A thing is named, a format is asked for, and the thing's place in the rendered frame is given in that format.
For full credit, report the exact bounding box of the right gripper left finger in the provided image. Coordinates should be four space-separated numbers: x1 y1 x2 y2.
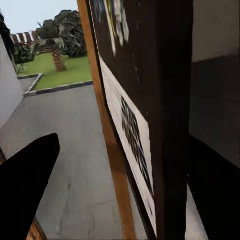
0 133 60 240

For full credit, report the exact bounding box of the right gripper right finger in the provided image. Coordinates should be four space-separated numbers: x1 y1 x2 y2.
187 135 240 240

